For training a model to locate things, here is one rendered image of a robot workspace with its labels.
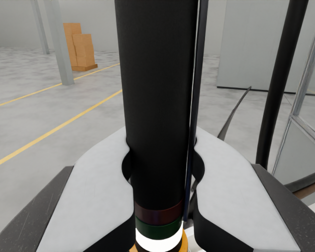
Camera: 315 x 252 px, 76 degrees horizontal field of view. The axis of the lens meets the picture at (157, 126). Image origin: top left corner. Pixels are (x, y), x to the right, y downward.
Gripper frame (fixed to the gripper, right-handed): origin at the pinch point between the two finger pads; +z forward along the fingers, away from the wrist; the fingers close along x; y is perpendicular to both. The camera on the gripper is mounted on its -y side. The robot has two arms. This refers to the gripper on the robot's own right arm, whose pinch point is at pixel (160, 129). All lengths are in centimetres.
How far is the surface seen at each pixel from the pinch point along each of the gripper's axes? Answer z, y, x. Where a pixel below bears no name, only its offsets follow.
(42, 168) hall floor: 183, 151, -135
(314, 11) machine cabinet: 454, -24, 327
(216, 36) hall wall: 1159, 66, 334
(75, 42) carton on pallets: 766, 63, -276
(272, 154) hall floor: 205, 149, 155
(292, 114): 109, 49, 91
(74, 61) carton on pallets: 771, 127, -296
